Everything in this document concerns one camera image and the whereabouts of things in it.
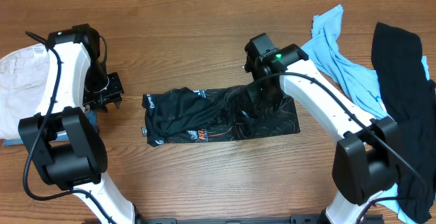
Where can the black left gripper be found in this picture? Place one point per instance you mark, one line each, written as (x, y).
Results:
(114, 94)

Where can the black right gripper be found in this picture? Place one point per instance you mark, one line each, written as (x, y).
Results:
(259, 103)

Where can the black printed cycling jersey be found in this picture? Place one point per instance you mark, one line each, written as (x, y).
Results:
(216, 115)

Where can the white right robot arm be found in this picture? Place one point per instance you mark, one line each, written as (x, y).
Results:
(365, 164)

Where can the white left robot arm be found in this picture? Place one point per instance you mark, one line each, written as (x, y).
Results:
(66, 154)

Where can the light blue shirt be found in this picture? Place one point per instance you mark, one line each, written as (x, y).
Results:
(360, 84)

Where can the beige folded trousers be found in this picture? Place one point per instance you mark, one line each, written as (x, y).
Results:
(28, 77)

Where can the plain black garment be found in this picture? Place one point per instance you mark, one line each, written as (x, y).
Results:
(409, 99)

